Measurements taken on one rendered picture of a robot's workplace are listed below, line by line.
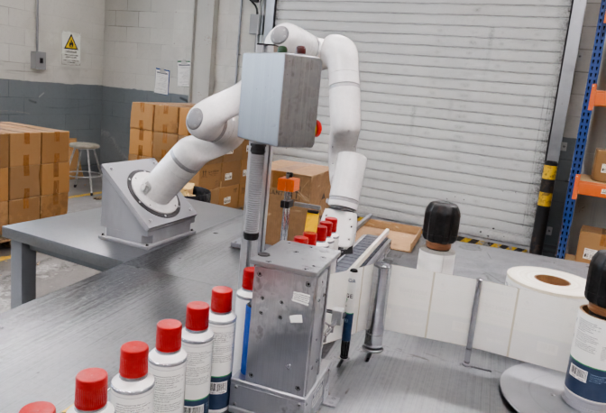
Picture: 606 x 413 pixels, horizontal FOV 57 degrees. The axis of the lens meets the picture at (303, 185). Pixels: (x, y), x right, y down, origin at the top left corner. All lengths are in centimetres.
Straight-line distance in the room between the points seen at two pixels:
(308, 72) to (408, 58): 465
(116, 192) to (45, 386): 95
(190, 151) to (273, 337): 111
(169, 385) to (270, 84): 64
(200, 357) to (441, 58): 507
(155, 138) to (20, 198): 135
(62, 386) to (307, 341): 50
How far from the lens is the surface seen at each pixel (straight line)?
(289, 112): 114
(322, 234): 134
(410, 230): 247
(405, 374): 116
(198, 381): 86
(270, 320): 88
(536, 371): 127
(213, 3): 697
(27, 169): 468
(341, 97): 156
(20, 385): 119
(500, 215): 566
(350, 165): 152
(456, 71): 567
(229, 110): 178
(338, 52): 161
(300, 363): 89
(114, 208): 200
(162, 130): 530
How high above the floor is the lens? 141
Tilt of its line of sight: 10 degrees down
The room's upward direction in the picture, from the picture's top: 6 degrees clockwise
